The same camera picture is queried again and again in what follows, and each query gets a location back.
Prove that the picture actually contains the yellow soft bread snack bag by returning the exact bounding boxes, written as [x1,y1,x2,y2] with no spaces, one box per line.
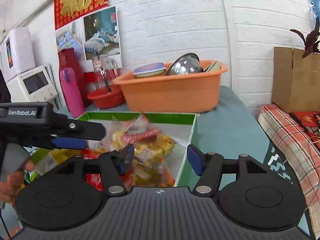
[112,132,177,170]

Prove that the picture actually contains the red monkey snack bag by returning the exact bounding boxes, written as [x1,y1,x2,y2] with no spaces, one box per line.
[120,114,162,144]

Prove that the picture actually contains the person left hand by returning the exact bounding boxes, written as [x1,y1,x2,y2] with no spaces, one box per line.
[0,161,35,203]

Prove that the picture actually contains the pink thermos bottle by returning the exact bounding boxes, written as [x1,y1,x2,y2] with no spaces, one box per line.
[60,67,85,118]

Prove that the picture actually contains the white appliance with screen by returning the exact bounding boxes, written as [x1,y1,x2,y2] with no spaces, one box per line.
[7,65,58,110]

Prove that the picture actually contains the red plastic basket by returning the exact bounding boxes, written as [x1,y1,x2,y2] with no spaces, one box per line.
[87,85,126,109]

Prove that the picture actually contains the green white cardboard box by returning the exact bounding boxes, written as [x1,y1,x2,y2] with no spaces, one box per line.
[24,112,197,189]

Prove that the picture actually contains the red thermos jug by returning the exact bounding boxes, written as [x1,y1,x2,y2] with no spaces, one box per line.
[58,48,91,107]

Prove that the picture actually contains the clear glass jar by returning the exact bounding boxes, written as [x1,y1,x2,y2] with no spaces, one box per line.
[92,54,119,93]

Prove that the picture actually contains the orange plastic basin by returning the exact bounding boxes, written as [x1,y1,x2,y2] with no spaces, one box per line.
[113,62,228,113]

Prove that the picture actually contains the plaid cloth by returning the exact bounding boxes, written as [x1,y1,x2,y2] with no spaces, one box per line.
[258,104,319,239]

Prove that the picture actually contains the bedroom poster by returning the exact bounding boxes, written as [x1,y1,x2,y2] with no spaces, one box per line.
[55,6,122,70]

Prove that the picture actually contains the stainless steel bowl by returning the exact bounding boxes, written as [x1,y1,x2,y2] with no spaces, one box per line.
[165,53,203,76]

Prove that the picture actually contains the stacked bowls with blue lid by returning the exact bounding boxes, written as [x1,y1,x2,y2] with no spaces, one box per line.
[133,62,166,78]

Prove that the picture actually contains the brown cardboard box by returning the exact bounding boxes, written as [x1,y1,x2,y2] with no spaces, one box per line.
[272,47,320,113]

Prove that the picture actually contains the red gold fu banner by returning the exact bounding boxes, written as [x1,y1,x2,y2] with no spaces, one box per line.
[54,0,108,30]

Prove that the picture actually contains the dark red leaf plant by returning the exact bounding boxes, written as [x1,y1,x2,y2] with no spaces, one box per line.
[290,16,319,59]

